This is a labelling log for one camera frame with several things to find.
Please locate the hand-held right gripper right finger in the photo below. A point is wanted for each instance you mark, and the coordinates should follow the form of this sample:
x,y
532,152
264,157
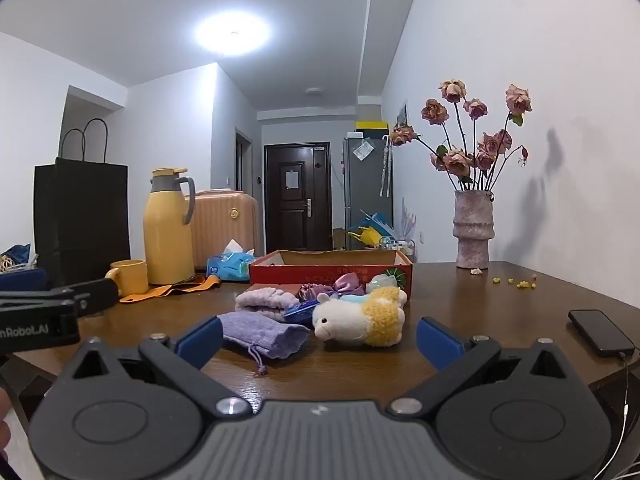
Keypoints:
x,y
440,345

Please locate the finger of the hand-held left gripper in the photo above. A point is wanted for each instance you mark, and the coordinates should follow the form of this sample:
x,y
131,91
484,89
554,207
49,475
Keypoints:
x,y
95,296

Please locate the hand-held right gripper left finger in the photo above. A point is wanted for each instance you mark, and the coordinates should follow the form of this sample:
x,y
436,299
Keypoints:
x,y
200,340

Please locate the pink fluffy cloth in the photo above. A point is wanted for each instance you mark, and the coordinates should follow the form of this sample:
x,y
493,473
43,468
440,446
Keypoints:
x,y
265,302

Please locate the white and yellow sheep plush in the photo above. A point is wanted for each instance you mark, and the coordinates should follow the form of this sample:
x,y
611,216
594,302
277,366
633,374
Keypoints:
x,y
345,322

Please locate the blue packet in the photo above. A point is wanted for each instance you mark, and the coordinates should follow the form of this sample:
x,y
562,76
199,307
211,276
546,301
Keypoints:
x,y
300,312

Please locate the red cardboard box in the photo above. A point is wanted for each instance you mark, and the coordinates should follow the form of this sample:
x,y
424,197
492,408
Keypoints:
x,y
300,275

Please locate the yellow mug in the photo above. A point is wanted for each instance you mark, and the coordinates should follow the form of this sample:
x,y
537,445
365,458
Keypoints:
x,y
132,277

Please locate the dark blue bag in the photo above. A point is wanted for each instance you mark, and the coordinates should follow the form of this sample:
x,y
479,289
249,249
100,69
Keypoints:
x,y
17,255

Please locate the black paper bag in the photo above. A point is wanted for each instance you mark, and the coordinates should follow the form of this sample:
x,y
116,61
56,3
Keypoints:
x,y
80,220

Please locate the blue tissue pack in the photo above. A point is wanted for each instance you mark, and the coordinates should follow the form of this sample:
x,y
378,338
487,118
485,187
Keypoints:
x,y
230,266

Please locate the white and green wrapped toy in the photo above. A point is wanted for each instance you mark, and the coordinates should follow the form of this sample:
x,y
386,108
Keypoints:
x,y
385,280

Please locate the yellow thermos jug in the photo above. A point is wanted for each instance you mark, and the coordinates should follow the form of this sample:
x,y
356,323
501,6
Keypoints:
x,y
167,235

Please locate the light blue plush toy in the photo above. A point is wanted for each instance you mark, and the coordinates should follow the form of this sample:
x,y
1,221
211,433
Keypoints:
x,y
352,298

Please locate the scattered yellow crumbs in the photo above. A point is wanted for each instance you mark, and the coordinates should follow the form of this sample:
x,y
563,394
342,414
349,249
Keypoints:
x,y
522,285

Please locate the purple satin bow scrunchie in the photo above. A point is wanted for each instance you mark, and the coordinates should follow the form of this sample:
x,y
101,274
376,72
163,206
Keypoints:
x,y
345,285

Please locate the peach suitcase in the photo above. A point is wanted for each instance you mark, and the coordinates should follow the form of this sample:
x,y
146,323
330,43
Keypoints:
x,y
225,230

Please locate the grey ribbed vase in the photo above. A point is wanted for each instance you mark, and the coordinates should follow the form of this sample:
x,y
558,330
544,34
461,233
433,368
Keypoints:
x,y
472,230

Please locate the yellow and blue bags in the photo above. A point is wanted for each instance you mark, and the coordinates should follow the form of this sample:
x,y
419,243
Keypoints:
x,y
370,232

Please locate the black smartphone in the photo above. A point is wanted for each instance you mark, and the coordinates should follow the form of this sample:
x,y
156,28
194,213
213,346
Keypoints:
x,y
597,332

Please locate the dark brown entrance door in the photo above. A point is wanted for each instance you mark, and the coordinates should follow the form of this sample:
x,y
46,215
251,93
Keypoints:
x,y
295,210

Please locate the grey refrigerator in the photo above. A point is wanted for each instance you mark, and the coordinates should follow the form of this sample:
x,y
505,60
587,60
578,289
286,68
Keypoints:
x,y
365,185

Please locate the side room door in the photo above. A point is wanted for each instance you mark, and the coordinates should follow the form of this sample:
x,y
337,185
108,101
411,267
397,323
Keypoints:
x,y
244,160

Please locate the dried pink roses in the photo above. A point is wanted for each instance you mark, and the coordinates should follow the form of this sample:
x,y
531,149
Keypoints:
x,y
457,160

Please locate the hanging folded umbrella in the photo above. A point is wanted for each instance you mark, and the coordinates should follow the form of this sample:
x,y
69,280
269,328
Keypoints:
x,y
386,165

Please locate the paper sheet on refrigerator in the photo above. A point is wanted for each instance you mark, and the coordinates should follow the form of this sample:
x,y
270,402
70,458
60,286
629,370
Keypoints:
x,y
363,151

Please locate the yellow box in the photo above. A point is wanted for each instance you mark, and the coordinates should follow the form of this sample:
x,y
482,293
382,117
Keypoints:
x,y
372,126

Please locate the round ceiling lamp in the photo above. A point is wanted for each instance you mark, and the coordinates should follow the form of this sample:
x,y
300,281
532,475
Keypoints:
x,y
232,32

